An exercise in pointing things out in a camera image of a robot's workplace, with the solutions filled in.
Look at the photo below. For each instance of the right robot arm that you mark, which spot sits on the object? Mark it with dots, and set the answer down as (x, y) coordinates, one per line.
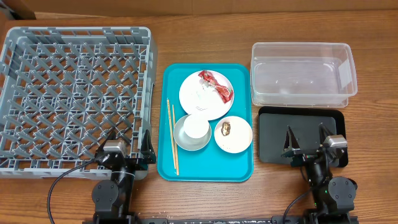
(333, 196)

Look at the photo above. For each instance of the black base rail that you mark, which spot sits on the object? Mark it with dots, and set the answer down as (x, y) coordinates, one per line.
(272, 220)

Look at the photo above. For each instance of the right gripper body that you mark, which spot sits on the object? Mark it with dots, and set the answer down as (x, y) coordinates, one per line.
(303, 156)

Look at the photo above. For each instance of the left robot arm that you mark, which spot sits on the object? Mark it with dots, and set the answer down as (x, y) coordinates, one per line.
(112, 197)

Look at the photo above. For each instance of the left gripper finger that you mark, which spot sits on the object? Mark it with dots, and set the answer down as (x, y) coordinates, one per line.
(147, 149)
(111, 136)

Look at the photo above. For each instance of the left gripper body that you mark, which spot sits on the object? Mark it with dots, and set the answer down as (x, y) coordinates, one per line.
(131, 160)

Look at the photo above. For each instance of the grey bowl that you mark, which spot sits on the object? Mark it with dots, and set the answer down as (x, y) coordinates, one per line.
(187, 143)

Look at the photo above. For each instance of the long wooden chopstick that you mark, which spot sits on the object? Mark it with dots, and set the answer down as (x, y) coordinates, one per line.
(171, 135)

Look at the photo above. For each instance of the short wooden chopstick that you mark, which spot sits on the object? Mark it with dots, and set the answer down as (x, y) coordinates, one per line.
(175, 143)

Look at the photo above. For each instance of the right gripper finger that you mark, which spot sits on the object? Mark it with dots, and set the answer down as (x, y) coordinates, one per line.
(324, 133)
(290, 141)

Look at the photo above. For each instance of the white tissue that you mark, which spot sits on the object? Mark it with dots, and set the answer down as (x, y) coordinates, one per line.
(202, 96)

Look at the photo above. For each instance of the white cup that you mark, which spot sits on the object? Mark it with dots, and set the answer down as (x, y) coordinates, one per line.
(195, 126)

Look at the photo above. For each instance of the large white plate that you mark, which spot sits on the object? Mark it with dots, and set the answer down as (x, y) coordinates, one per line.
(187, 99)

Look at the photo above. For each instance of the black rectangular tray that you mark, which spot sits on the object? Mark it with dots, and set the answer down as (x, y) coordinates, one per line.
(274, 122)

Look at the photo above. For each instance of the red snack wrapper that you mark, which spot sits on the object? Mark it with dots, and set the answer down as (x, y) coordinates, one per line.
(225, 93)

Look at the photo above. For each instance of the teal plastic tray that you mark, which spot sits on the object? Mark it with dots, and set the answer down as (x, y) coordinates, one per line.
(210, 164)

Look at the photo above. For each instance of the small white bowl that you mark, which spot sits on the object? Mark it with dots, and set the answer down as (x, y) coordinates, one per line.
(240, 137)

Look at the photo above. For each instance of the grey plastic dish rack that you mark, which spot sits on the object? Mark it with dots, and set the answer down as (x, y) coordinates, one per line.
(64, 89)

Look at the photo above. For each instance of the clear plastic bin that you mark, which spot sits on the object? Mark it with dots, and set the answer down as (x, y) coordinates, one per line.
(302, 74)

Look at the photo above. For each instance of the brown food scrap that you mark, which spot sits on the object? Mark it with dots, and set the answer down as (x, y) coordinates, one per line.
(225, 128)

